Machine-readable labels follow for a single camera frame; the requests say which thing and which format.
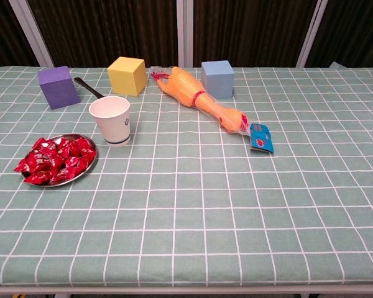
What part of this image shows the grey metal frame post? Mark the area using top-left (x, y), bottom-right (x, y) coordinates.
top-left (176, 0), bottom-right (194, 68)
top-left (295, 0), bottom-right (329, 68)
top-left (8, 0), bottom-right (55, 68)

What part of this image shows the light blue foam cube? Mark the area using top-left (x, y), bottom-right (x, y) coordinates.
top-left (200, 60), bottom-right (235, 99)

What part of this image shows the black handled table knife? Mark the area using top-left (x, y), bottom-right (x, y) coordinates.
top-left (73, 76), bottom-right (105, 99)

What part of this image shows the bowl of red candies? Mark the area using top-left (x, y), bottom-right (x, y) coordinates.
top-left (21, 133), bottom-right (99, 188)

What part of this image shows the dark brown curtain panel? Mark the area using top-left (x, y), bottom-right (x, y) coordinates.
top-left (0, 0), bottom-right (40, 72)
top-left (304, 0), bottom-right (373, 68)
top-left (27, 0), bottom-right (178, 68)
top-left (192, 0), bottom-right (318, 68)

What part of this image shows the green checked tablecloth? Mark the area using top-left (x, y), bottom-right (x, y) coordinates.
top-left (0, 63), bottom-right (373, 288)

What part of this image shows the purple foam cube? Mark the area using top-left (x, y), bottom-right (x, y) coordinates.
top-left (37, 65), bottom-right (81, 111)

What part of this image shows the bagged orange rubber chicken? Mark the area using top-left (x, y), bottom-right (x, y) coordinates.
top-left (149, 65), bottom-right (276, 155)

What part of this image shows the yellow foam cube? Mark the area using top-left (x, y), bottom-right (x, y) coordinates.
top-left (106, 56), bottom-right (148, 97)

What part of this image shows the white paper cup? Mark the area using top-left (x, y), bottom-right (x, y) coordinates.
top-left (88, 96), bottom-right (132, 147)

